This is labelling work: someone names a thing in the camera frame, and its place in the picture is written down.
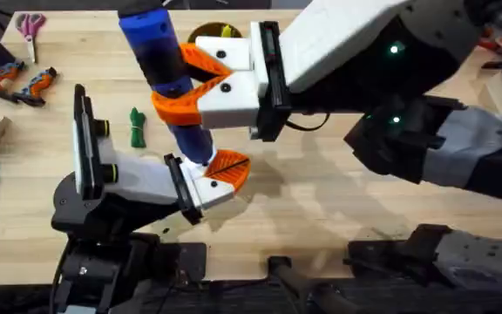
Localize left wrist black upright plate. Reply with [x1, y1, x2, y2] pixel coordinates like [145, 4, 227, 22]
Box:
[72, 84, 120, 201]

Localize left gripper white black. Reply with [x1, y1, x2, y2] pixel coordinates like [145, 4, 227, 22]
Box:
[51, 138, 252, 243]

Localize green toy vegetable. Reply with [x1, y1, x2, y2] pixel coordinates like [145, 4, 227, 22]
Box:
[129, 106, 147, 149]

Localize brown tub with toys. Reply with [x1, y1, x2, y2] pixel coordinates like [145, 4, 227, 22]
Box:
[187, 21, 244, 44]

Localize black cable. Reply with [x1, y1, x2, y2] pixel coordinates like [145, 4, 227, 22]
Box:
[284, 112, 331, 133]

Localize orange black tool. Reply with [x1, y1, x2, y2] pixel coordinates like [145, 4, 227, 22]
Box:
[478, 25, 502, 70]

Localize pink handled scissors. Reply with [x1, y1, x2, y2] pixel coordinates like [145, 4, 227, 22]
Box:
[14, 12, 47, 65]

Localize black rail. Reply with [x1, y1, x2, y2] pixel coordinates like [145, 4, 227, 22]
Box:
[0, 242, 502, 314]

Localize orange blue hand tool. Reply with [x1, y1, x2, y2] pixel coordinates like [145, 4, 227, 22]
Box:
[12, 66, 58, 108]
[0, 59, 28, 104]

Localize blue electric screwdriver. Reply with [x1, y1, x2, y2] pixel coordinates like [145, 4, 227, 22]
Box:
[118, 0, 218, 167]

